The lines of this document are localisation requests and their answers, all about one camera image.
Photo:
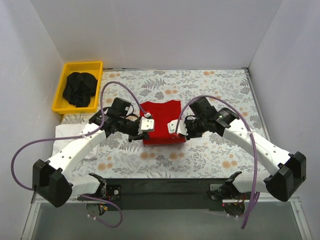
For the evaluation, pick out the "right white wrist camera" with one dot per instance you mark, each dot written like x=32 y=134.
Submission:
x=177 y=127

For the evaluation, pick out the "black crumpled t shirt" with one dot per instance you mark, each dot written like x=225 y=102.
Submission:
x=80 y=87

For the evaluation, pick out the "yellow plastic bin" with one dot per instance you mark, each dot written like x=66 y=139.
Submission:
x=61 y=105

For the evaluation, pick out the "floral patterned table mat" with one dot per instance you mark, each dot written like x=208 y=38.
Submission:
x=210 y=156

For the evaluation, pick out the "red t shirt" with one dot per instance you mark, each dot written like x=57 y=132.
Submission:
x=163 y=113

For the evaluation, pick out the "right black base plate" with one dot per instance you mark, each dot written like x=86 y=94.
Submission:
x=225 y=192

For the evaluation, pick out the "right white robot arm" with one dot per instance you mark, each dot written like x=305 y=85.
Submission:
x=276 y=171

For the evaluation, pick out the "aluminium frame rail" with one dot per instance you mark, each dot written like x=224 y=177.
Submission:
x=141 y=191

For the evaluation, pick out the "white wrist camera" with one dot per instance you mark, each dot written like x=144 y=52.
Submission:
x=177 y=127
x=146 y=124

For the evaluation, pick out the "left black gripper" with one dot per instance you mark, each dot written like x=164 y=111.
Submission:
x=139 y=133

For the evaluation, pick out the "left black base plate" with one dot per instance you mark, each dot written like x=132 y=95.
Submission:
x=111 y=192

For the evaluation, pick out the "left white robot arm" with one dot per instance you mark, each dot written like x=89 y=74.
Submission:
x=52 y=179

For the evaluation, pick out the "white folded t shirt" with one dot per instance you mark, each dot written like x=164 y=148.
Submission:
x=67 y=130

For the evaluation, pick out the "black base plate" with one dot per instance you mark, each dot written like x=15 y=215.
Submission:
x=225 y=192
x=111 y=192

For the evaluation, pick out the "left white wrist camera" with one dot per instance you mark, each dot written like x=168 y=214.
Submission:
x=146 y=124

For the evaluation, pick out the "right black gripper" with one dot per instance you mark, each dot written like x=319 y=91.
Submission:
x=187 y=132

